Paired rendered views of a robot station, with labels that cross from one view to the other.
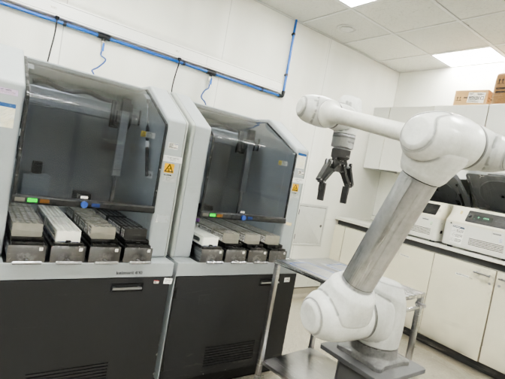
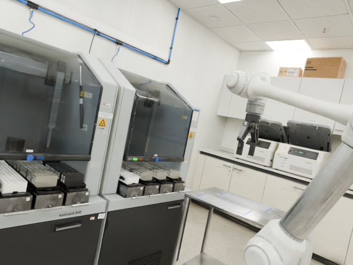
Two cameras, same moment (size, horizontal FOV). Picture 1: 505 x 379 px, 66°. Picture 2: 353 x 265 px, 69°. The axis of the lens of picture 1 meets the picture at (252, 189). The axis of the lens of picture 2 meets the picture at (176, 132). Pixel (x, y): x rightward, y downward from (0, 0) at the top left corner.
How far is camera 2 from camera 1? 48 cm
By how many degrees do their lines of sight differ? 12
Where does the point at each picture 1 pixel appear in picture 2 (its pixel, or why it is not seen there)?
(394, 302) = (309, 240)
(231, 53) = (134, 28)
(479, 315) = not seen: hidden behind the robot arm
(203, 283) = (127, 214)
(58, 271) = (7, 220)
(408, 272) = (249, 186)
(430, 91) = (261, 65)
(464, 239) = (287, 165)
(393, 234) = (334, 196)
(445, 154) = not seen: outside the picture
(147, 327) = (84, 255)
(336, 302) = (280, 250)
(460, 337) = not seen: hidden behind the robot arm
